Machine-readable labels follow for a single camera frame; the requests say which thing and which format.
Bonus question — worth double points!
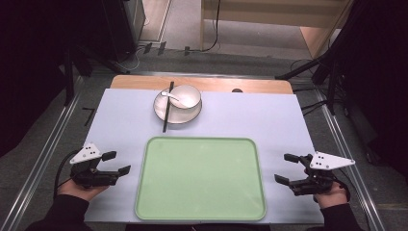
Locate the black floor cable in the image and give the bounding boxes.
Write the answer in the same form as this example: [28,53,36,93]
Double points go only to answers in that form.
[189,0,223,53]

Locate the metal floor rail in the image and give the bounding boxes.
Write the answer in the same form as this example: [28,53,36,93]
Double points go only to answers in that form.
[0,76,85,231]
[314,88,387,231]

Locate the person's right hand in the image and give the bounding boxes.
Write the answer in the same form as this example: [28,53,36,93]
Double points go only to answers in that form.
[313,180,349,210]

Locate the light wooden furniture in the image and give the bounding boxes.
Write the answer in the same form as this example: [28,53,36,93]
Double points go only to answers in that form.
[199,0,354,60]

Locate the pale blue table mat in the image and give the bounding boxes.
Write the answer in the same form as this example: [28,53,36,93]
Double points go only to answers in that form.
[84,89,325,225]

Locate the wooden table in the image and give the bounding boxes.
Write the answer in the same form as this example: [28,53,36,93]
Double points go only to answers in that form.
[110,74,294,95]

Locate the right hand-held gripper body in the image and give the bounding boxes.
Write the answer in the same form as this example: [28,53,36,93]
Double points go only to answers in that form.
[289,151,356,197]

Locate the person's left hand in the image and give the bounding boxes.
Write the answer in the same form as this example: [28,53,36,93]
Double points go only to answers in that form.
[57,179,111,203]

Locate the white plate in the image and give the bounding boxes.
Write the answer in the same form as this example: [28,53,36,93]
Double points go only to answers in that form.
[153,88,203,125]

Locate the black tripod stand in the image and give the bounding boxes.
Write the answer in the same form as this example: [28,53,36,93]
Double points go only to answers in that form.
[274,47,342,116]

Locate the green tray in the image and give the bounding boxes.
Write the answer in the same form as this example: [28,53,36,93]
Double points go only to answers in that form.
[134,136,268,221]

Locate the white bowl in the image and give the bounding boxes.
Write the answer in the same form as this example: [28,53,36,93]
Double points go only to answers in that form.
[168,84,202,111]

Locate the black curtain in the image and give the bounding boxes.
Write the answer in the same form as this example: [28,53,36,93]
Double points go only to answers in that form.
[330,0,408,177]
[0,0,107,158]

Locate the black chopsticks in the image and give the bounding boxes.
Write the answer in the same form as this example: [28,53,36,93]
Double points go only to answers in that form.
[162,81,175,134]

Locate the white spoon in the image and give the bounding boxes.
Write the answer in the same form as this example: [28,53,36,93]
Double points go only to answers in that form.
[160,90,191,109]

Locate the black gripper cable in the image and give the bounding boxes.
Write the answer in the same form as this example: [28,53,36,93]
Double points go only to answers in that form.
[332,168,352,203]
[53,149,81,198]

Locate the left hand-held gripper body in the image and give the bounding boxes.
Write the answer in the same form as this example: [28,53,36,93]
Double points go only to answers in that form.
[69,142,120,189]

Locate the black cabinet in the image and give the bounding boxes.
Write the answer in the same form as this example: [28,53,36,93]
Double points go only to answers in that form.
[100,0,146,64]

